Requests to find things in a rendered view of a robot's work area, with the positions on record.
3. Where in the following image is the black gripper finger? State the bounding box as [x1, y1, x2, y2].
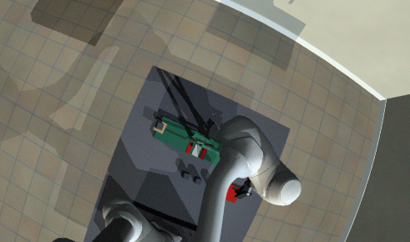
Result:
[232, 180, 251, 199]

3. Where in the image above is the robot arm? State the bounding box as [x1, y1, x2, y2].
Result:
[92, 115, 301, 242]

